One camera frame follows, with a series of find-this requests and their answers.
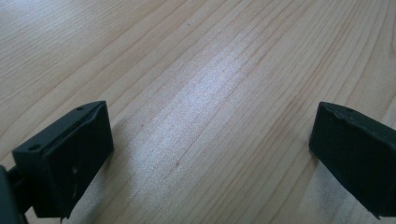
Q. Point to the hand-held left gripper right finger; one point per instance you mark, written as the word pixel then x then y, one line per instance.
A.
pixel 358 155

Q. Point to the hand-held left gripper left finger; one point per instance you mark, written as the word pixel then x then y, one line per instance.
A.
pixel 62 161

